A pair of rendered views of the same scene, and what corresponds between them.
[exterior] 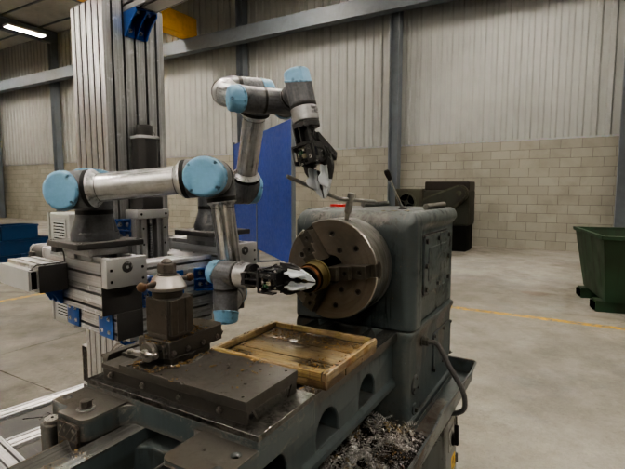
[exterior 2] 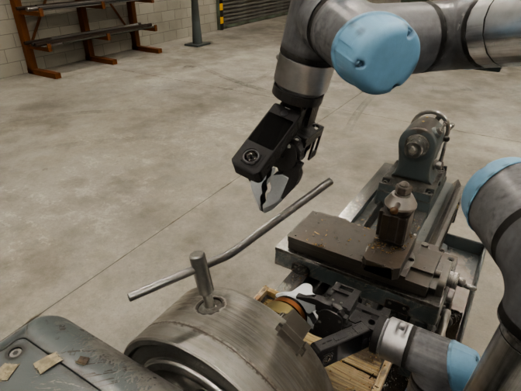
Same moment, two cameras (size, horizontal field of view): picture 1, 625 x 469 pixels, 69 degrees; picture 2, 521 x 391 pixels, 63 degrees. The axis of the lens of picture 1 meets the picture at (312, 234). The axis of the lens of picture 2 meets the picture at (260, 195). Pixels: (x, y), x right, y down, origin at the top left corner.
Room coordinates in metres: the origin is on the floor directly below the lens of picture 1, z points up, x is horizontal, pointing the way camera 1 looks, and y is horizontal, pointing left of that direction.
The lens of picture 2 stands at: (1.88, -0.02, 1.67)
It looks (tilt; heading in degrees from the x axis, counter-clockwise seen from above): 30 degrees down; 181
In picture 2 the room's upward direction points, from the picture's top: straight up
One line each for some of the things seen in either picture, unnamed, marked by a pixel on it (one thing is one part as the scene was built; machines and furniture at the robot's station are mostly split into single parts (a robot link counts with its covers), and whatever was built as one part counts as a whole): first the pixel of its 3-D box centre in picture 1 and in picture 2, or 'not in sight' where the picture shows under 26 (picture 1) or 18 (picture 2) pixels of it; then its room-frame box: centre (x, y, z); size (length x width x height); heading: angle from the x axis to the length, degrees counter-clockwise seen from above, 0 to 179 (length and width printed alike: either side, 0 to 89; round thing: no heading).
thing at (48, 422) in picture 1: (54, 440); not in sight; (0.85, 0.51, 0.84); 0.04 x 0.04 x 0.10; 60
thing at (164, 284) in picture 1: (166, 281); (401, 198); (0.95, 0.31, 1.13); 0.08 x 0.08 x 0.03
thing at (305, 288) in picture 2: (297, 275); (301, 293); (1.25, 0.04, 1.09); 0.09 x 0.06 x 0.03; 60
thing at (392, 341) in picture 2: (245, 274); (394, 338); (1.34, 0.20, 1.08); 0.08 x 0.05 x 0.08; 150
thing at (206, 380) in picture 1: (190, 373); (368, 250); (0.92, 0.25, 0.95); 0.43 x 0.17 x 0.05; 60
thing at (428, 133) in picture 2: not in sight; (417, 157); (0.41, 0.53, 1.01); 0.30 x 0.20 x 0.29; 150
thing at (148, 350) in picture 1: (179, 342); (389, 250); (0.97, 0.29, 0.99); 0.20 x 0.10 x 0.05; 150
